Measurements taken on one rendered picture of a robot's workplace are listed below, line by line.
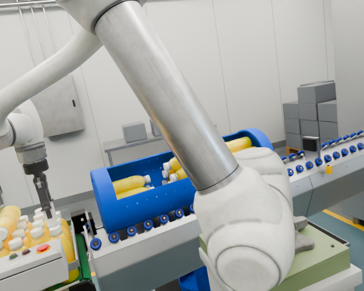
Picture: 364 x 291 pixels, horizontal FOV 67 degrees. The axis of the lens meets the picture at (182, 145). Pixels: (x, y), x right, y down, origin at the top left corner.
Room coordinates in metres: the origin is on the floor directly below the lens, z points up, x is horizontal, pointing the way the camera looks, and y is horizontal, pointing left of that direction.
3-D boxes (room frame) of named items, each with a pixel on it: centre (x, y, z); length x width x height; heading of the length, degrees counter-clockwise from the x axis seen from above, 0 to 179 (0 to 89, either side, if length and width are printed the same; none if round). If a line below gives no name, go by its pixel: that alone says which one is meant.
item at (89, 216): (1.11, 0.45, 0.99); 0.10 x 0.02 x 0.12; 23
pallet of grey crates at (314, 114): (4.35, -2.40, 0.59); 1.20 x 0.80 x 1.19; 16
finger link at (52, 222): (0.89, 0.49, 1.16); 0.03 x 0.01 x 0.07; 113
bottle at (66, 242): (0.92, 0.50, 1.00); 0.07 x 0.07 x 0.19
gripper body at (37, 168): (0.92, 0.50, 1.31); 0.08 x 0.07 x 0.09; 23
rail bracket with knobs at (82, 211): (1.28, 0.57, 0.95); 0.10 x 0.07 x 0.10; 23
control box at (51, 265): (0.77, 0.53, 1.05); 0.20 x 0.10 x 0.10; 113
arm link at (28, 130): (0.90, 0.51, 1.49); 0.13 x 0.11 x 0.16; 157
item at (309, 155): (1.63, -0.78, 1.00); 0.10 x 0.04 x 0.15; 23
